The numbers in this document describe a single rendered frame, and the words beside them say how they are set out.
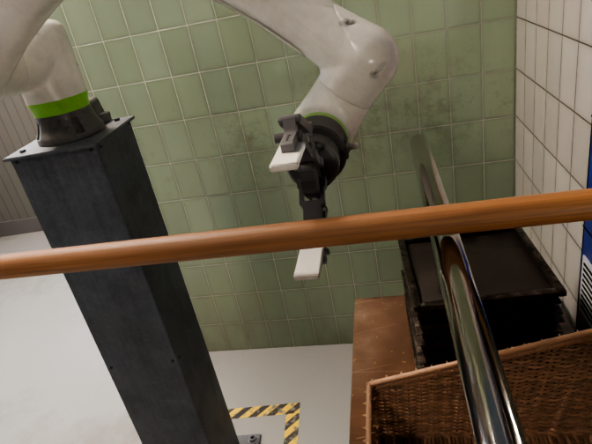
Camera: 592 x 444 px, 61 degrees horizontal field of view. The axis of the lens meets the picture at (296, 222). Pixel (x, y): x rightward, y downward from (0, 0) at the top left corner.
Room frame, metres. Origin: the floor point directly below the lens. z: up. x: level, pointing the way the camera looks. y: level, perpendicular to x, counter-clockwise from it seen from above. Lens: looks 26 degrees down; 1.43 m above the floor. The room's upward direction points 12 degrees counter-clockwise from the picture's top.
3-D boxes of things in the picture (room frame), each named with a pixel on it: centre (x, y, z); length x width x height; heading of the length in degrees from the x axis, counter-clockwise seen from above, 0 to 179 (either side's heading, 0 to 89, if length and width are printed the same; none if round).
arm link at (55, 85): (1.15, 0.47, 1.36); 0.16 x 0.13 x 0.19; 151
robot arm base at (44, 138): (1.22, 0.45, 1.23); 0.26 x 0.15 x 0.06; 171
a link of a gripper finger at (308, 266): (0.52, -0.01, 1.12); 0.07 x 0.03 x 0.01; 167
